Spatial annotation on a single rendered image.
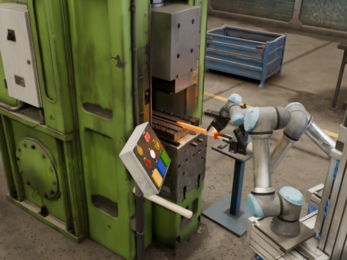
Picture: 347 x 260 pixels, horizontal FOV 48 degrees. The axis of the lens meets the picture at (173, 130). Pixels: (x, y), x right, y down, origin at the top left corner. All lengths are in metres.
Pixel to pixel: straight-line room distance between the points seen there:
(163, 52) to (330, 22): 8.04
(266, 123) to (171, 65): 0.74
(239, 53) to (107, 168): 4.08
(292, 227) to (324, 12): 8.43
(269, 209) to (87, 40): 1.44
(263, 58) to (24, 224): 4.24
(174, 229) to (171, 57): 1.31
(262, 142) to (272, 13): 8.96
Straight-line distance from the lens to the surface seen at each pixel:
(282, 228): 2.06
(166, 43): 2.31
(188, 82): 2.54
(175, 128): 2.61
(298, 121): 2.18
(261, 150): 1.90
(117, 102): 2.33
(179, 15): 2.32
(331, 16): 10.11
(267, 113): 1.90
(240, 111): 2.29
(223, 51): 6.49
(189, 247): 3.13
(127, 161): 1.97
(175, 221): 2.91
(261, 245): 2.23
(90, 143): 2.73
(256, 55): 6.26
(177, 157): 2.57
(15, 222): 3.55
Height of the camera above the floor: 2.17
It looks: 27 degrees down
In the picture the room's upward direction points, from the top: 1 degrees clockwise
